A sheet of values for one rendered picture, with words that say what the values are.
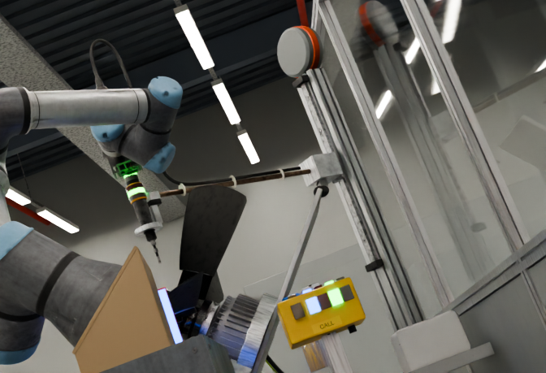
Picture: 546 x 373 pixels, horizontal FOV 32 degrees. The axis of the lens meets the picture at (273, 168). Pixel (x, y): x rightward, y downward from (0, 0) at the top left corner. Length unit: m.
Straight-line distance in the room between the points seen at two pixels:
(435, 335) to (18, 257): 1.25
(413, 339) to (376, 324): 5.30
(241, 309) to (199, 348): 0.97
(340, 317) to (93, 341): 0.61
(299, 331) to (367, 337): 5.84
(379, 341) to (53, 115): 6.02
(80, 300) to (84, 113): 0.57
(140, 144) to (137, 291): 0.68
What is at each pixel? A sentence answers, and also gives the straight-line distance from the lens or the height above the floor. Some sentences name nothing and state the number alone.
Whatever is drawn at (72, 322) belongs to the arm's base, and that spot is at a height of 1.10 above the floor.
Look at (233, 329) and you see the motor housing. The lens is 2.36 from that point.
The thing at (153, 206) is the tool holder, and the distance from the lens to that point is 2.44.
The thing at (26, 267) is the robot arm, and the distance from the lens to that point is 1.59.
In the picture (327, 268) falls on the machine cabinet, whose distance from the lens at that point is 7.86.
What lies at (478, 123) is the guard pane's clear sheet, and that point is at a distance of 1.98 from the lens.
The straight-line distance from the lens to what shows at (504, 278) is 2.14.
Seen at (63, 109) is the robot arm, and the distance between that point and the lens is 1.98.
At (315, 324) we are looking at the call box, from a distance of 1.95.
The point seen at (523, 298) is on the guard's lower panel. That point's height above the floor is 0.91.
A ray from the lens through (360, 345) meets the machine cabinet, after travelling 7.78.
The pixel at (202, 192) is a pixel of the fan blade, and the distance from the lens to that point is 2.36.
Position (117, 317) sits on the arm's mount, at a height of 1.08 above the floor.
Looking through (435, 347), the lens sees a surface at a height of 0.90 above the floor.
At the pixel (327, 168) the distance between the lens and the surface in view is 2.78.
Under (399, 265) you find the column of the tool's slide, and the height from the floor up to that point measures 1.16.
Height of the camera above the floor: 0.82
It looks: 15 degrees up
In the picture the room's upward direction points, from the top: 21 degrees counter-clockwise
